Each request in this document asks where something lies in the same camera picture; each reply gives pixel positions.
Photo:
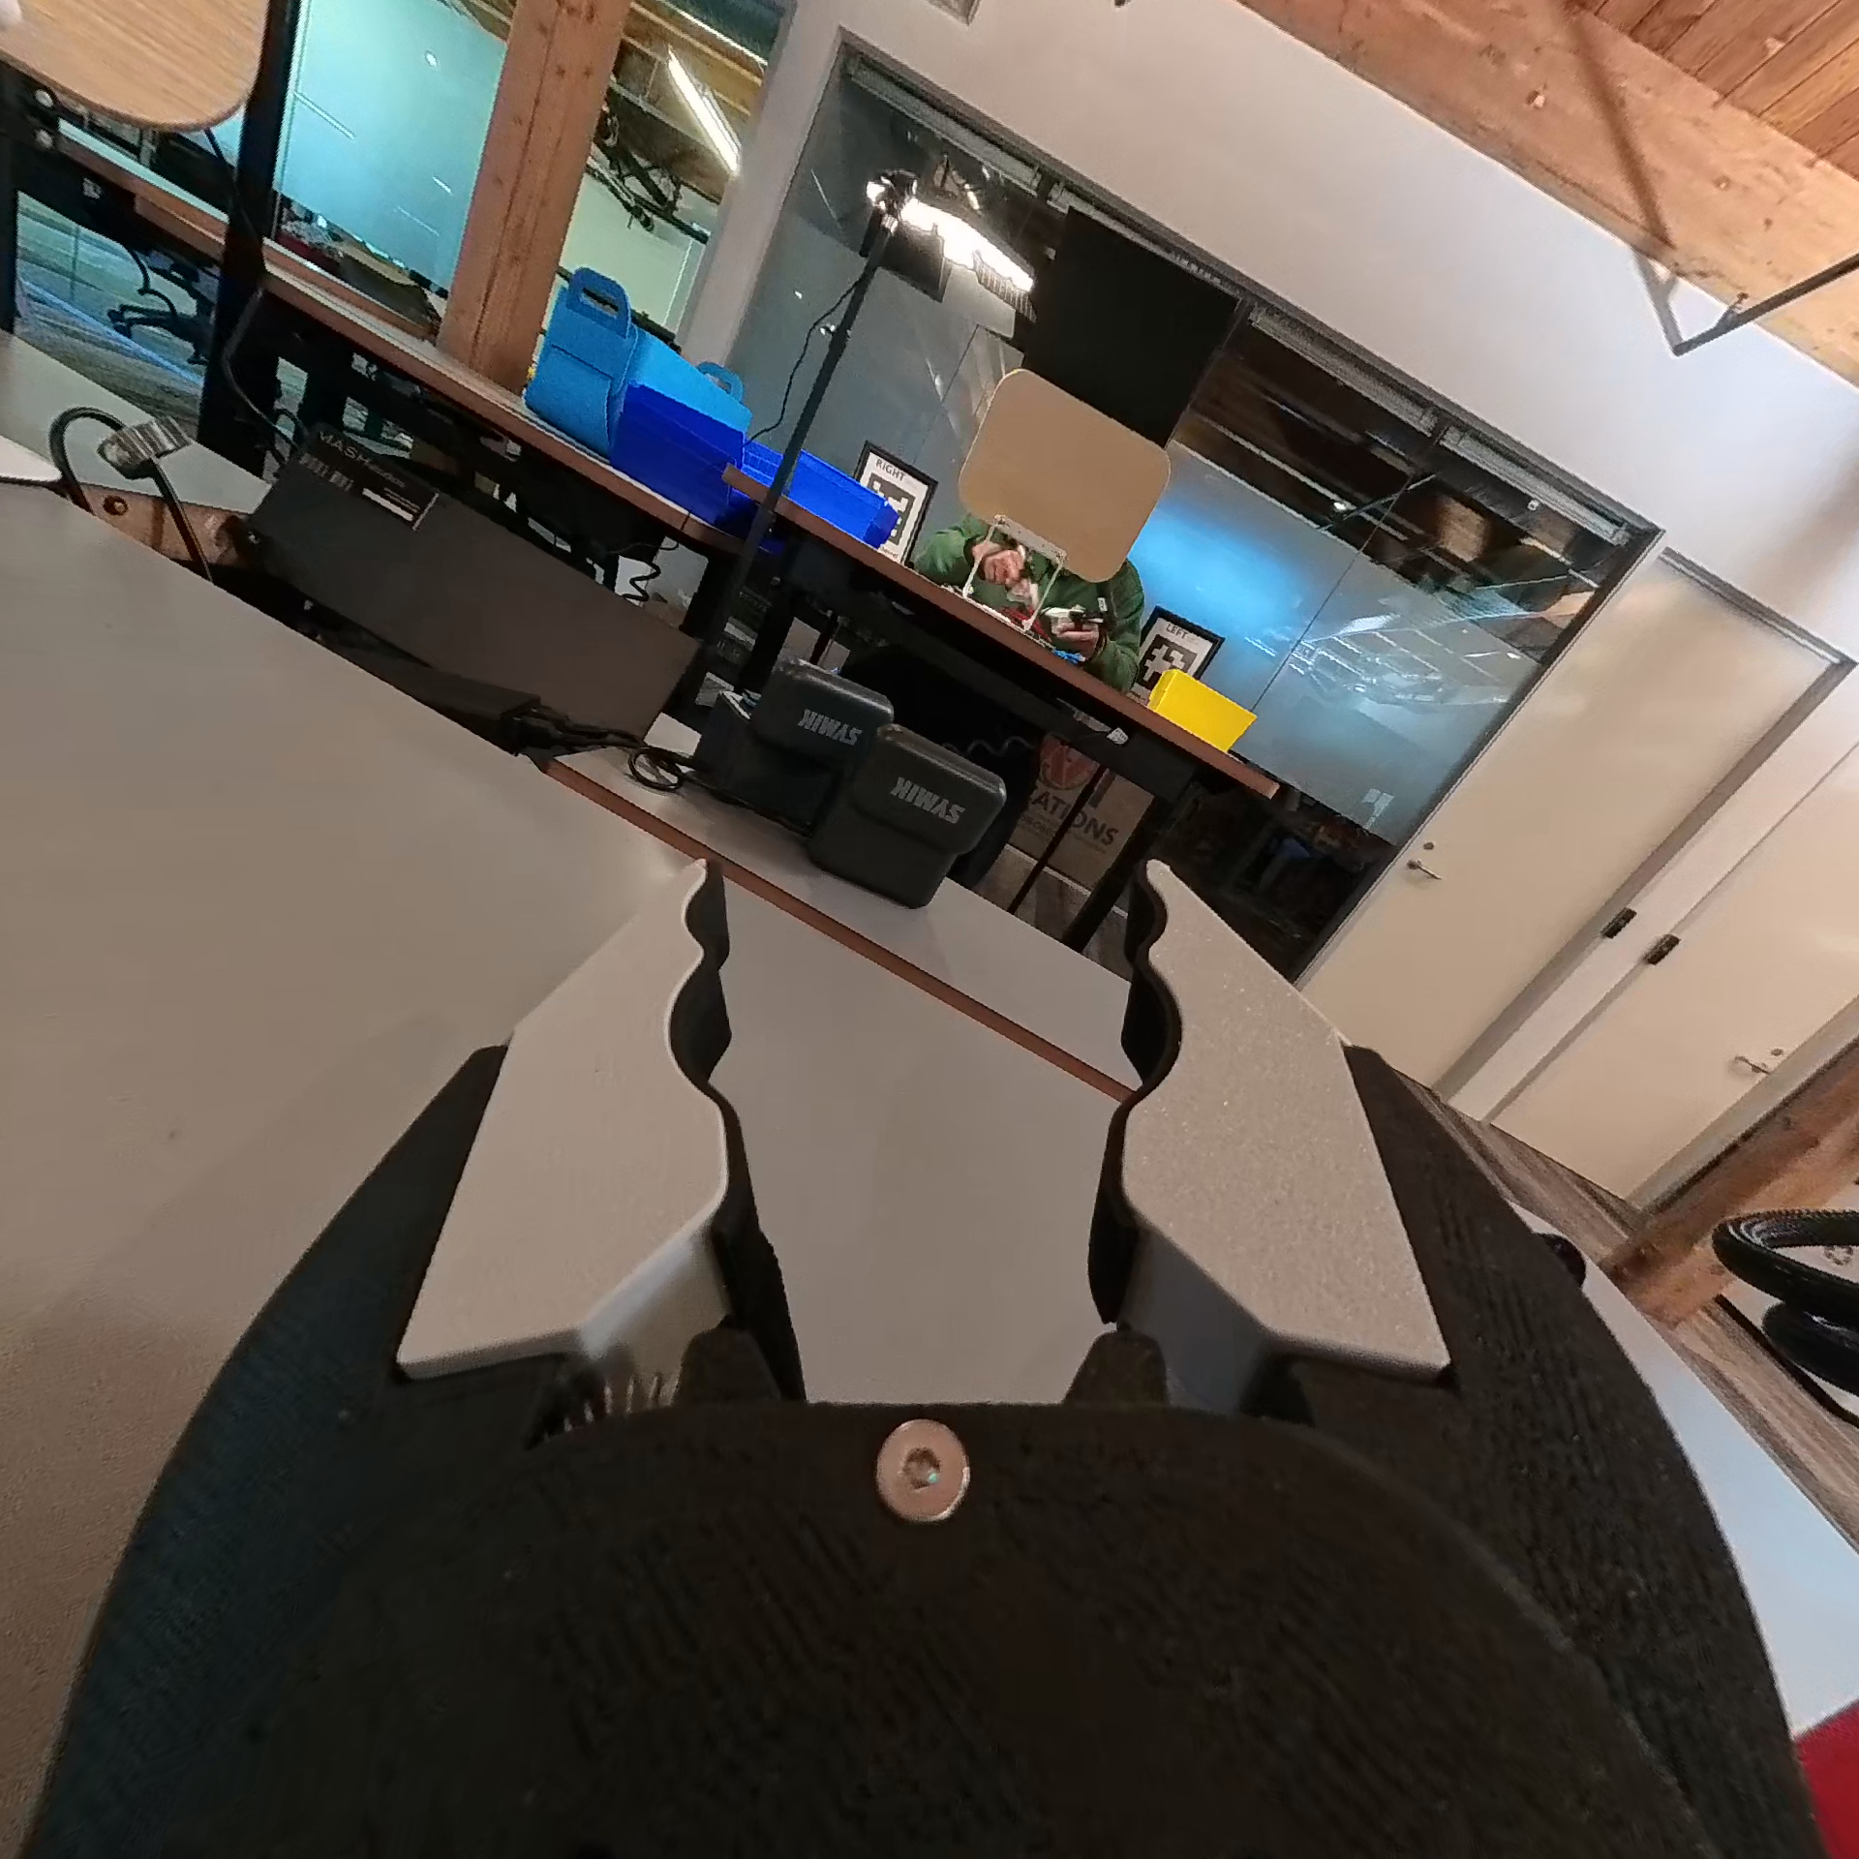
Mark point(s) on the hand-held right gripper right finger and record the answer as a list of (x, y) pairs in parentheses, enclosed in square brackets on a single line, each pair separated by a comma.
[(1278, 1191)]

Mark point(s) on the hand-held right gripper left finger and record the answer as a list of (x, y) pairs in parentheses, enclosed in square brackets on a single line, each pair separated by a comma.
[(582, 1191)]

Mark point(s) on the red plastic bin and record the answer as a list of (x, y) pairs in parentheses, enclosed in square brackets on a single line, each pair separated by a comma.
[(1833, 1801)]

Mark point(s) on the white door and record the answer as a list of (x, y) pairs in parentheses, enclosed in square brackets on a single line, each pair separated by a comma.
[(1713, 988), (1568, 828)]

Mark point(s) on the small yellow plastic bin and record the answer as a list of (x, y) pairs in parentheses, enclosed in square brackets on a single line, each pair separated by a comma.
[(1197, 719)]

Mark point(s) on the black hard case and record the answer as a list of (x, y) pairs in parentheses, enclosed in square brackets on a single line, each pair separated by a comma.
[(806, 728), (907, 814)]

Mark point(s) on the glass partition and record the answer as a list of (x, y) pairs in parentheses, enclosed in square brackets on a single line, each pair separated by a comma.
[(1380, 684)]

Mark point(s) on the framed printed tag sign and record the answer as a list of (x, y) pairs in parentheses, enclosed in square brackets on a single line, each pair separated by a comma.
[(1179, 657), (893, 501)]

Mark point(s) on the grey desk with brown edge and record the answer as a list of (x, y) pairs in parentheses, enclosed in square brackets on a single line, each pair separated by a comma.
[(363, 316), (1016, 641)]

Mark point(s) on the long black box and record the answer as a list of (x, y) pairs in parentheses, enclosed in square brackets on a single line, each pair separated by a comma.
[(464, 581)]

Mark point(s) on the flat blue plastic bin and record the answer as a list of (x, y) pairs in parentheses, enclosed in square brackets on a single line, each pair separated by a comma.
[(813, 501)]

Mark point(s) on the small tan board on stand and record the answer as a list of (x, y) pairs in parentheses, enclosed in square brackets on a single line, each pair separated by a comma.
[(1066, 466)]

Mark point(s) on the wooden post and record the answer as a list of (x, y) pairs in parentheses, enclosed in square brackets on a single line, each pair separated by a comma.
[(538, 176), (1744, 1191)]

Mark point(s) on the large window wall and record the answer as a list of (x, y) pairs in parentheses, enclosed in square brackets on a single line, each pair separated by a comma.
[(363, 147)]

